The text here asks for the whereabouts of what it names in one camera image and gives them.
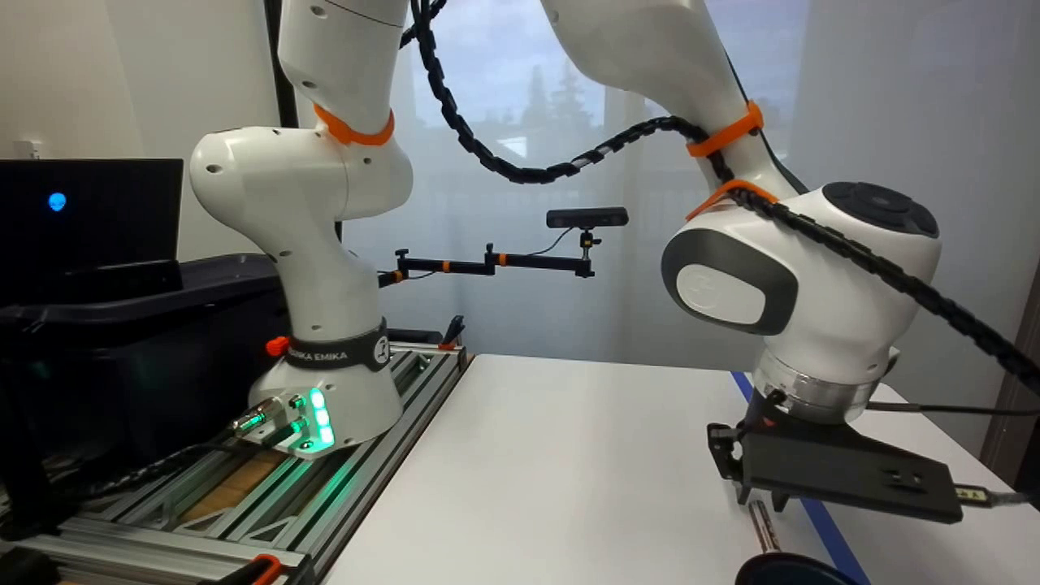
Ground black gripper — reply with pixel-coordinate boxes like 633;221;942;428
706;388;872;514

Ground black bowl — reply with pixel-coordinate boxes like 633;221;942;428
731;549;858;585

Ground blue tape strip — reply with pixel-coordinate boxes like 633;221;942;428
728;369;875;585

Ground white sheer curtain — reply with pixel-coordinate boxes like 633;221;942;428
345;0;1040;458

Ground orange black clamp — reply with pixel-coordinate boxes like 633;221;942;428
215;549;293;585

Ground black storage bin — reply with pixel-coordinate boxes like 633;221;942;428
0;252;293;492

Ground black computer monitor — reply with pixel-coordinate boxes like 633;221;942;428
0;157;188;305

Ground black wrist camera plate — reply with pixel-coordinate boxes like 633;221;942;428
737;413;996;526

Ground thin black camera cable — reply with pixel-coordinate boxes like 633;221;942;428
861;400;1040;514

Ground black stereo camera bar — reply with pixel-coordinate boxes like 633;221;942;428
542;204;632;230

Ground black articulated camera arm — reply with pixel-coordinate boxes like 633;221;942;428
373;225;605;294

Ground black corrugated cable conduit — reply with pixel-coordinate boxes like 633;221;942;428
397;0;1040;398

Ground aluminium profile base frame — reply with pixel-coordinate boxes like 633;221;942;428
0;336;475;585

